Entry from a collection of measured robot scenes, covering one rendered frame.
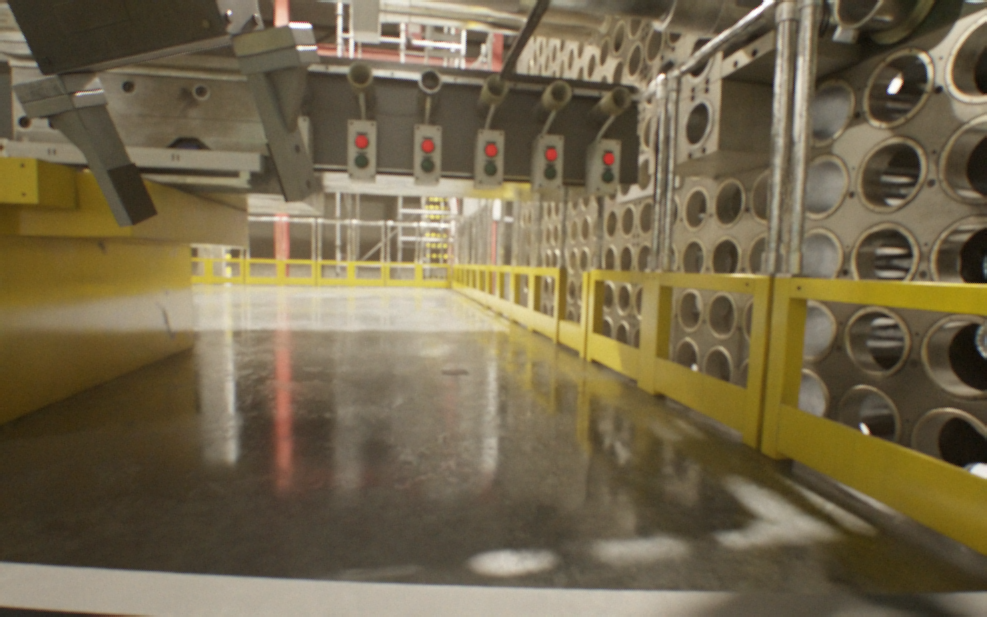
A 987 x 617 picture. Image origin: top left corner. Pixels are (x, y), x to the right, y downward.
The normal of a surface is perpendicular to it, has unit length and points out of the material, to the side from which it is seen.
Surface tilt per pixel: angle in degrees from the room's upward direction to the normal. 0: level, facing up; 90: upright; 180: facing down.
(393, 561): 0
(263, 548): 0
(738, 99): 90
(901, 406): 90
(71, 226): 90
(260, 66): 113
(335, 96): 90
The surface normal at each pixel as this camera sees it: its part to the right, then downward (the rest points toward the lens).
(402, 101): 0.18, 0.09
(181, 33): -0.09, 0.47
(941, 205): -0.98, -0.01
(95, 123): 0.99, -0.09
